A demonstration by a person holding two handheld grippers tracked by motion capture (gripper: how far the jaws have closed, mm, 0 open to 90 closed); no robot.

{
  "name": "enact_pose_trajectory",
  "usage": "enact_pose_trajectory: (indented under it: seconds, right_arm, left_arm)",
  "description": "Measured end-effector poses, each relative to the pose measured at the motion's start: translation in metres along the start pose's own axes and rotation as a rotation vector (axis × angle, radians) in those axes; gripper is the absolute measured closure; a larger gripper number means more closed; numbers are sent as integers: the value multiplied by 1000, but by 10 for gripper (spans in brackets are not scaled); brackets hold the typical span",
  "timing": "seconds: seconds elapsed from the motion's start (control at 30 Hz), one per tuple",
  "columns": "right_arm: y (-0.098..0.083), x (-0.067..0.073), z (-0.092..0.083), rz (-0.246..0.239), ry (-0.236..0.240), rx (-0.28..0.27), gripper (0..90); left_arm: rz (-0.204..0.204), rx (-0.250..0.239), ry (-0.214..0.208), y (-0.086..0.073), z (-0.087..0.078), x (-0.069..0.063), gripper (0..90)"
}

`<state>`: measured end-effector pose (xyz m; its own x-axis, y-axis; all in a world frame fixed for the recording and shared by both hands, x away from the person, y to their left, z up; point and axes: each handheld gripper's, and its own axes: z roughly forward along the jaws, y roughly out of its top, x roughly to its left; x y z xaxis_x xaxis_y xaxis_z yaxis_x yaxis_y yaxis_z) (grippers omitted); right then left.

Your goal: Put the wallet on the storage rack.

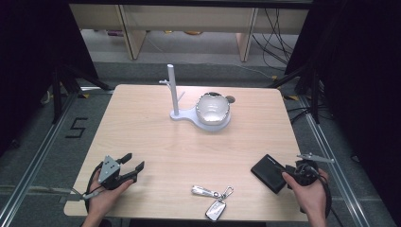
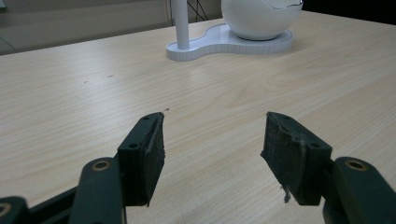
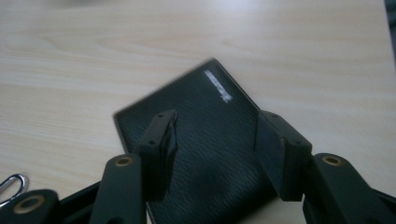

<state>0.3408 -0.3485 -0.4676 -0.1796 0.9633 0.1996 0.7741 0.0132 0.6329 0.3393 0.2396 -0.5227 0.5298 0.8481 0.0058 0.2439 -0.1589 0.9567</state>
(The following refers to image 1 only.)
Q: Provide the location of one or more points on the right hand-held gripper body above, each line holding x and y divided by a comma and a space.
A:
304, 172

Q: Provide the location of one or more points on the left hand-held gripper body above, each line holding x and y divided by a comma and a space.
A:
108, 171

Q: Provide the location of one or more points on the black leather wallet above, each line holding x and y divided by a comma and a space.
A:
268, 171

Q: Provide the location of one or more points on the white key stand with pegs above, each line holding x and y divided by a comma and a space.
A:
172, 88

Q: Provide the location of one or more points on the white ceramic bowl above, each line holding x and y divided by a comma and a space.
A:
212, 108

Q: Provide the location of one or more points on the person's right hand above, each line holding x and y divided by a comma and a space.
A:
310, 197

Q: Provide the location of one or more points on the person's left hand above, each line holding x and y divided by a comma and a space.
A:
101, 198

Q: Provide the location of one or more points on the black tripod stand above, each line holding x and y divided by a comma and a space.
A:
310, 91
63, 88

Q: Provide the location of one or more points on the black curtain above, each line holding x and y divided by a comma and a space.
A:
362, 78
31, 63

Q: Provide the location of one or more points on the purple object on floor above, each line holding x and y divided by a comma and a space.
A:
114, 33

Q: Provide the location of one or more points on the long beige office desk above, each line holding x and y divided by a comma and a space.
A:
189, 19

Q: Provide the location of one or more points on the aluminium floor rail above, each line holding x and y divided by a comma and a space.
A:
34, 160
327, 151

